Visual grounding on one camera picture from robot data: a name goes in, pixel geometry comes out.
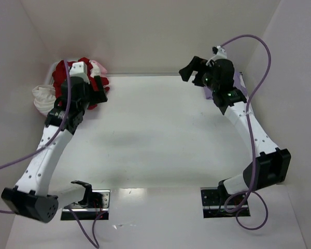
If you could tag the white t-shirt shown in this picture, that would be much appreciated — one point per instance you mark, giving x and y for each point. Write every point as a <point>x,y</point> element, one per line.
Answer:
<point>44,98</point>

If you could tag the purple t-shirt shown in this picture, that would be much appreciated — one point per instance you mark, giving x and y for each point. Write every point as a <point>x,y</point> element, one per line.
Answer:
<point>238,83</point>

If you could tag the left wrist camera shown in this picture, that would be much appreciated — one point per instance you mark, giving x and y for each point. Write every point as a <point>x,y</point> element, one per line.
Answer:
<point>79,69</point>

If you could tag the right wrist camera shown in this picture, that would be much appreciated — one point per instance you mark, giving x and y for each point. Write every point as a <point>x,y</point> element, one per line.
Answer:
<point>219,53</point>

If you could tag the white laundry basket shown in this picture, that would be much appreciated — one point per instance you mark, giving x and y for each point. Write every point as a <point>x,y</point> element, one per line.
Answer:
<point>49,79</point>

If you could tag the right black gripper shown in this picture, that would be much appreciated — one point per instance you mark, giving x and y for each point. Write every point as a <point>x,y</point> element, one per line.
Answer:
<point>200,68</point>

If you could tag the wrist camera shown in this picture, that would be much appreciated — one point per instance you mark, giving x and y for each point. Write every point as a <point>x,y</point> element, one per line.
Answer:
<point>79,69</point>
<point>219,53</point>

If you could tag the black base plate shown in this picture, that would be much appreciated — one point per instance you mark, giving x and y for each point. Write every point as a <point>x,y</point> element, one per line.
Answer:
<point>98,205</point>
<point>213,204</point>

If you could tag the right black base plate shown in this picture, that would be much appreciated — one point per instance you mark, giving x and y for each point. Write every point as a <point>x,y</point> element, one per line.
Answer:
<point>213,204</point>

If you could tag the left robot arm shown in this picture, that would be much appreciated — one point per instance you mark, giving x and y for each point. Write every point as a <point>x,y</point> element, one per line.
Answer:
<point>29,197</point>

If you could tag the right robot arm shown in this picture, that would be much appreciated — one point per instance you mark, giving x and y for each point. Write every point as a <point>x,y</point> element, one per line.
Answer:
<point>270,163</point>

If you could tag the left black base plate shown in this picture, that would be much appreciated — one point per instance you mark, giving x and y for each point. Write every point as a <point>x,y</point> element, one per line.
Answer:
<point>98,205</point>

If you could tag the pink t-shirt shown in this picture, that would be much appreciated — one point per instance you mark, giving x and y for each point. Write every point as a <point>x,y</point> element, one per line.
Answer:
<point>97,69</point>

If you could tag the red t-shirt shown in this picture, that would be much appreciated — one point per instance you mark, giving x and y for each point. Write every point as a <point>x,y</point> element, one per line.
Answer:
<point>59,75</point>

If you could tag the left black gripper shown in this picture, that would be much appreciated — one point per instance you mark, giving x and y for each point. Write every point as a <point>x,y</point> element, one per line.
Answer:
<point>99,88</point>

